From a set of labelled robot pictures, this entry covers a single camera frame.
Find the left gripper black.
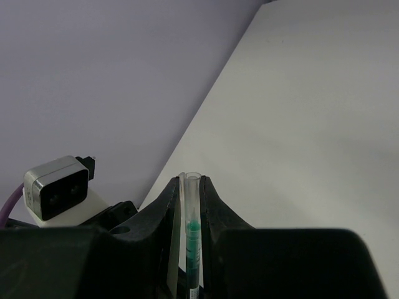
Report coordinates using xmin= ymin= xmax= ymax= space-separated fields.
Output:
xmin=1 ymin=178 xmax=181 ymax=298

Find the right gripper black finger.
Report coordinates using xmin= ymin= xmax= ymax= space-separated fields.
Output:
xmin=199 ymin=176 xmax=387 ymax=298

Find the clear pen cap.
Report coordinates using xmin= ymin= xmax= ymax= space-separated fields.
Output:
xmin=183 ymin=173 xmax=201 ymax=298

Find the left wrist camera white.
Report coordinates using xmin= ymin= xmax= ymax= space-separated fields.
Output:
xmin=23 ymin=156 xmax=109 ymax=228

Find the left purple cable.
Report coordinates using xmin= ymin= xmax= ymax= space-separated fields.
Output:
xmin=0 ymin=182 xmax=26 ymax=230

